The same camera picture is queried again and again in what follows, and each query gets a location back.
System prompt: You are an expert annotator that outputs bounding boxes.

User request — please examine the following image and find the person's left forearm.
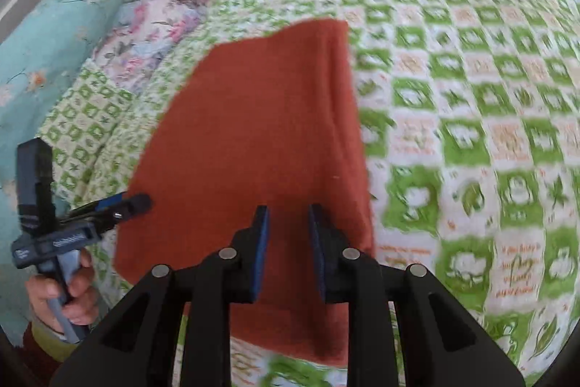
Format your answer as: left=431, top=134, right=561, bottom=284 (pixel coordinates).
left=18, top=320, right=84, bottom=374

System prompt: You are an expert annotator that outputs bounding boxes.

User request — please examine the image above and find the green checked blanket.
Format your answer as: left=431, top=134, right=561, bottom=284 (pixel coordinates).
left=36, top=0, right=580, bottom=387

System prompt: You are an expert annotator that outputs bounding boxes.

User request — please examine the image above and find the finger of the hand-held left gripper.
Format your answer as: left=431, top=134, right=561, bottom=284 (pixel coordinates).
left=68, top=195, right=131, bottom=223
left=99, top=193, right=153, bottom=232

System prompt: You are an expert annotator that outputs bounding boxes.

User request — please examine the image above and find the pastel floral pillow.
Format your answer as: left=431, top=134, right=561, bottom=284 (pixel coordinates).
left=86, top=0, right=207, bottom=95

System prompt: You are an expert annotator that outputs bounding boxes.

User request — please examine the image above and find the teal floral pillow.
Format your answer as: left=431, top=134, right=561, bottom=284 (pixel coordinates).
left=0, top=0, right=160, bottom=335

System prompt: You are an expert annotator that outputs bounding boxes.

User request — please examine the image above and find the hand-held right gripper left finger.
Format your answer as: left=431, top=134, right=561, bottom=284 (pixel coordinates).
left=47, top=206, right=271, bottom=387

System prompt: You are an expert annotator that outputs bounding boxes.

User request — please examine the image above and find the orange knit sweater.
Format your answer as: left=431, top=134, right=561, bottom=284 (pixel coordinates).
left=112, top=19, right=377, bottom=370

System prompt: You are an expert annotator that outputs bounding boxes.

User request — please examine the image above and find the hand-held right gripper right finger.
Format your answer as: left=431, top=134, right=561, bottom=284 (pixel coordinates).
left=308, top=203, right=527, bottom=387

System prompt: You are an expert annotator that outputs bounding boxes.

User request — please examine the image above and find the person's left hand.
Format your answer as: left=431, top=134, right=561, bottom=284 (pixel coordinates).
left=25, top=248, right=99, bottom=335

